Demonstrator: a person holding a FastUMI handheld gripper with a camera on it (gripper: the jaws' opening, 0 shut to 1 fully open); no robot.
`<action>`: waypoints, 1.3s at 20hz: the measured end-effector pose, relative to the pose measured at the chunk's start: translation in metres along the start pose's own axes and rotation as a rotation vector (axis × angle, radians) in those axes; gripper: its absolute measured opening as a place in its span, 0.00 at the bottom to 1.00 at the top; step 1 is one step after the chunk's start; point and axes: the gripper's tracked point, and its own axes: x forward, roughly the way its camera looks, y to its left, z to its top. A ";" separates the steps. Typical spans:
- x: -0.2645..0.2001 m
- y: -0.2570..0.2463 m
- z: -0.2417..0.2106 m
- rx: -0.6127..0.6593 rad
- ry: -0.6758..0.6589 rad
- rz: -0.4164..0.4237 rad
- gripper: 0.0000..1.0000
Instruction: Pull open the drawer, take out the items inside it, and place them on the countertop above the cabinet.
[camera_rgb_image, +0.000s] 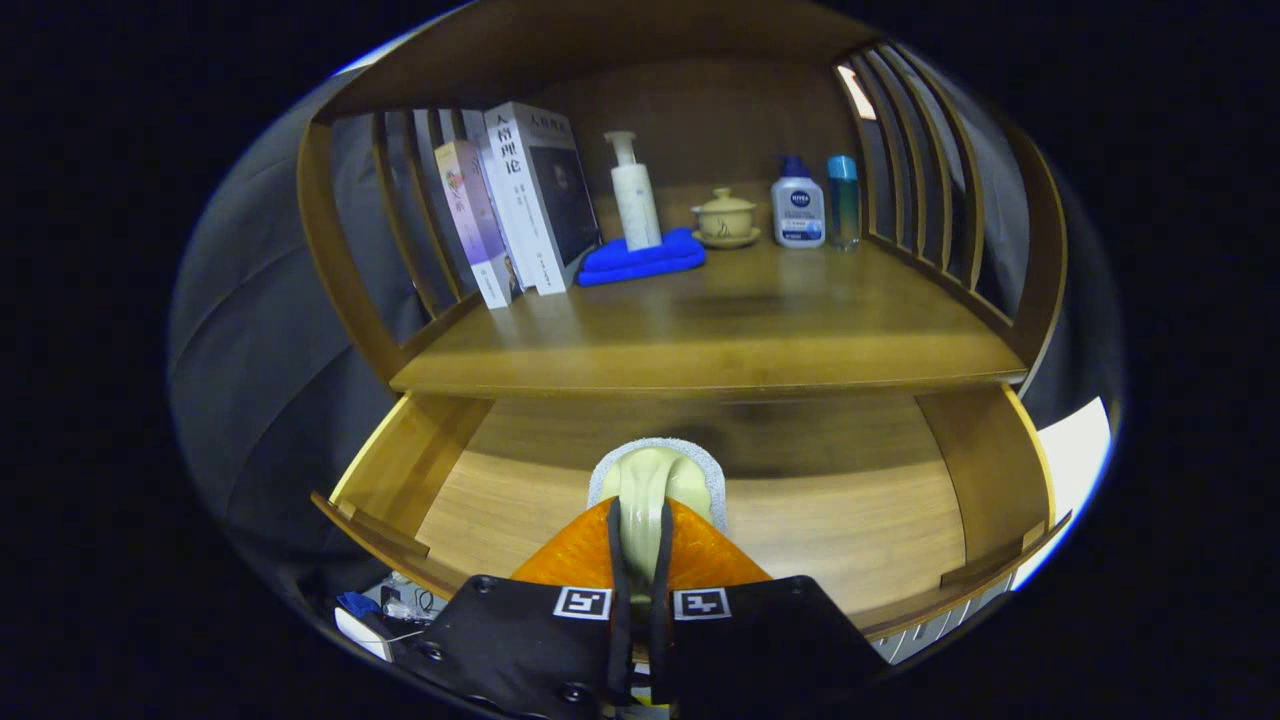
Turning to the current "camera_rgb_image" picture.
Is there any thin white book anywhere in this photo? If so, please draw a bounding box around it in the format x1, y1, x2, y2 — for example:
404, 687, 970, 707
462, 110, 541, 296

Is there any wooden countertop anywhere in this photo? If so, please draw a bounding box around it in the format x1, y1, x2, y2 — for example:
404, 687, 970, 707
390, 240, 1029, 401

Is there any thick white and black book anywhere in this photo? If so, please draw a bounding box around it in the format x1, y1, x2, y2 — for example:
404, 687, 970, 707
484, 101, 602, 297

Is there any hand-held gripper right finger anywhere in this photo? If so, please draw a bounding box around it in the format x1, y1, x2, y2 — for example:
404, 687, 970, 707
650, 497, 891, 720

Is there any blue folded cloth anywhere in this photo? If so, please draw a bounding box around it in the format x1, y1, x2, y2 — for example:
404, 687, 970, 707
577, 227, 707, 288

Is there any wooden drawer with black knob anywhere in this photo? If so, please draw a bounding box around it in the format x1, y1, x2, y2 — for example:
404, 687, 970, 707
310, 385, 1073, 641

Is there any green handled grey scrubber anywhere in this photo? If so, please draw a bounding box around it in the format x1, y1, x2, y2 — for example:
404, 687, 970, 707
587, 437, 727, 601

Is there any purple book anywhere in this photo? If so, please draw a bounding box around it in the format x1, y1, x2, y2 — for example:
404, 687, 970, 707
434, 140, 521, 310

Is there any white bottle with blue pump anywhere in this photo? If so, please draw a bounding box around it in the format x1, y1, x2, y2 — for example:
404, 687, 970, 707
770, 155, 827, 249

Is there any yellow lidded teacup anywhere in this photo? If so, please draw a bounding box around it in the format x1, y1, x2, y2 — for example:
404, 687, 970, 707
691, 187, 762, 249

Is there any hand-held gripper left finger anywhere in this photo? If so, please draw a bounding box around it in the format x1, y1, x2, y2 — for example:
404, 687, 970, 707
400, 497, 633, 720

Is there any wooden cabinet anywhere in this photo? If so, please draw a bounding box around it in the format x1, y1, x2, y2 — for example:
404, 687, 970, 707
297, 0, 1069, 401

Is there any teal bottle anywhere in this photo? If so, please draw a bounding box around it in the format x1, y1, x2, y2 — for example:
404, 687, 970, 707
826, 155, 861, 251

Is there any grey ribbed plastic panel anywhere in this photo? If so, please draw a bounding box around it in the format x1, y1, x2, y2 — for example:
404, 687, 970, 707
870, 575, 1021, 666

